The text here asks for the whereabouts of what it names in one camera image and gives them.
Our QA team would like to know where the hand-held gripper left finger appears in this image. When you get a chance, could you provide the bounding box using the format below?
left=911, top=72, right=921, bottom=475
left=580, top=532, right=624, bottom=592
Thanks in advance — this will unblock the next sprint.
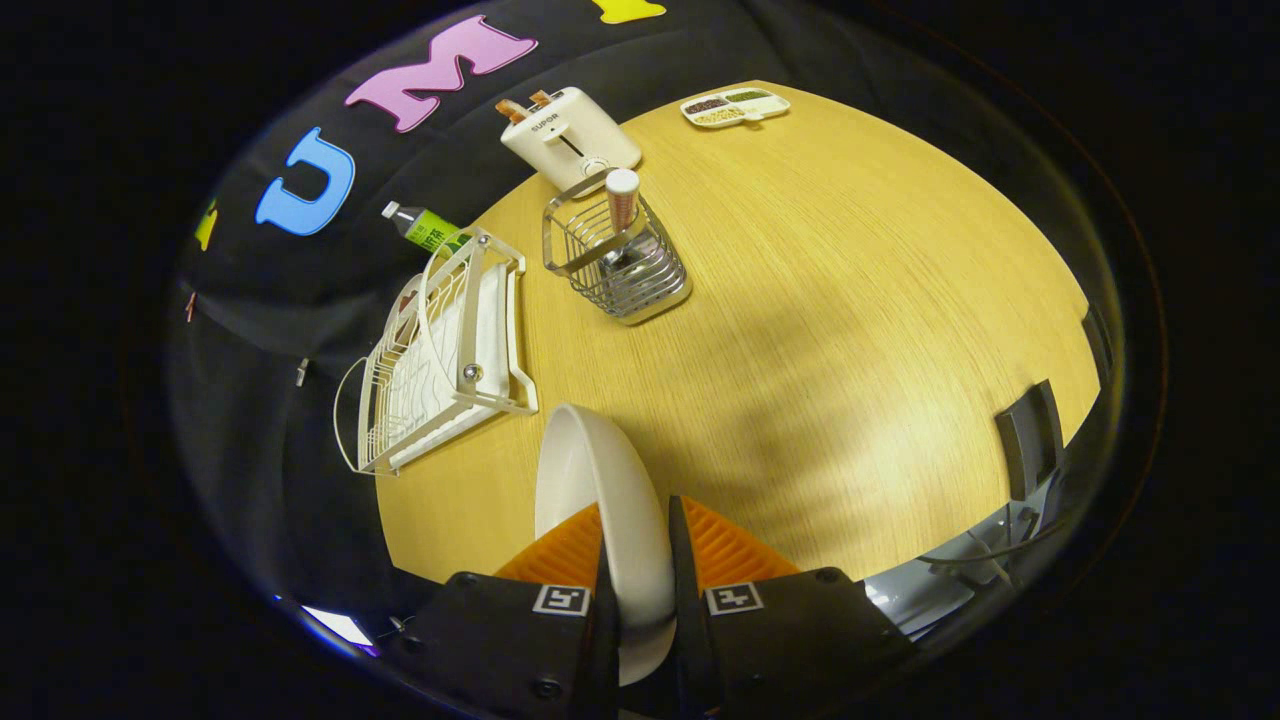
left=400, top=500, right=623, bottom=720

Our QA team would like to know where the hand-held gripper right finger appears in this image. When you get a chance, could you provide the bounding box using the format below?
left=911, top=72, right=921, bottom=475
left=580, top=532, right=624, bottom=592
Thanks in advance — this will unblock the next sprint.
left=666, top=494, right=917, bottom=720

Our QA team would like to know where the white round plate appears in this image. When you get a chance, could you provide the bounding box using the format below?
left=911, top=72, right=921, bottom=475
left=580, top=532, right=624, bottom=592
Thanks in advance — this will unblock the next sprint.
left=534, top=402, right=677, bottom=688

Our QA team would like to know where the white wire dish rack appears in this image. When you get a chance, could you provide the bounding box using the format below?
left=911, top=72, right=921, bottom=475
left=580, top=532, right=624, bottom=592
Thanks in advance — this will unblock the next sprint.
left=333, top=227, right=540, bottom=477

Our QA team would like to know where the silver wire basket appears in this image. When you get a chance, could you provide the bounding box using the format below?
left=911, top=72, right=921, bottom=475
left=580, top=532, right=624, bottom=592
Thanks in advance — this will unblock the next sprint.
left=541, top=170, right=694, bottom=327

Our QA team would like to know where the spoon with patterned handle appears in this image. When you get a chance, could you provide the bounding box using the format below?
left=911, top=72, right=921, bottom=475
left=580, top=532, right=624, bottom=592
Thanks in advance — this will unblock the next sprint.
left=604, top=167, right=652, bottom=273

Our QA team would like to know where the bright screen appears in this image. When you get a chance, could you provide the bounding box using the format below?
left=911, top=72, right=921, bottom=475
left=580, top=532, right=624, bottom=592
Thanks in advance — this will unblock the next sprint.
left=300, top=604, right=377, bottom=652

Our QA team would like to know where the dark grey chair back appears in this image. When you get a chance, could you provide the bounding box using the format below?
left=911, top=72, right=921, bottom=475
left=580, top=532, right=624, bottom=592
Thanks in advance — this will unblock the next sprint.
left=994, top=379, right=1064, bottom=502

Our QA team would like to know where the green label drink bottle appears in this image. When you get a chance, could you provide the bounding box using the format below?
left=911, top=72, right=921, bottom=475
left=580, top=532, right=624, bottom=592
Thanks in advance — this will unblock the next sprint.
left=380, top=200, right=472, bottom=257

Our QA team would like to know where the black backdrop cloth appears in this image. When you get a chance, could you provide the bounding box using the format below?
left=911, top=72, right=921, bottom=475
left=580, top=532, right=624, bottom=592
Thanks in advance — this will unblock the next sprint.
left=165, top=0, right=1091, bottom=641

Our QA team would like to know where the white toaster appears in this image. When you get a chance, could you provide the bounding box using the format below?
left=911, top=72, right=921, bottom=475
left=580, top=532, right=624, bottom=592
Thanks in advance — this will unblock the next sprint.
left=499, top=86, right=644, bottom=194

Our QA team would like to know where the white divided snack tray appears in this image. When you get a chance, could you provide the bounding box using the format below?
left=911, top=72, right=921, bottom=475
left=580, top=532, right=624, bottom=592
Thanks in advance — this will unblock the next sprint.
left=679, top=87, right=792, bottom=130

